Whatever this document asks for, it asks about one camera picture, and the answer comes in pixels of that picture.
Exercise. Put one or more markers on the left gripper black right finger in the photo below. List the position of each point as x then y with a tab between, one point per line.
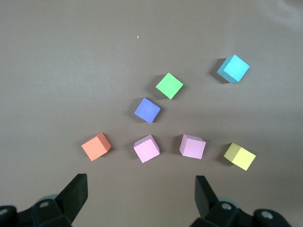
208	203

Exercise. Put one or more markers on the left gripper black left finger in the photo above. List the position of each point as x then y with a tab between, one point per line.
71	201

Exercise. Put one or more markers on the yellow foam cube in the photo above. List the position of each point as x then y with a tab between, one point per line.
240	156

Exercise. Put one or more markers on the light pink foam cube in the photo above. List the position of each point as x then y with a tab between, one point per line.
193	147
146	150

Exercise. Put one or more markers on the purple foam cube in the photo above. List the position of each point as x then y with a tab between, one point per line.
147	110

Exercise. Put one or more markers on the orange foam cube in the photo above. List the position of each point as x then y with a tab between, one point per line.
94	147

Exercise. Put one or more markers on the green foam cube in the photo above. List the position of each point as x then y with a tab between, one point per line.
169	85

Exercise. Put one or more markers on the cyan foam cube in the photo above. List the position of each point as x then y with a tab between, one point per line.
235	69

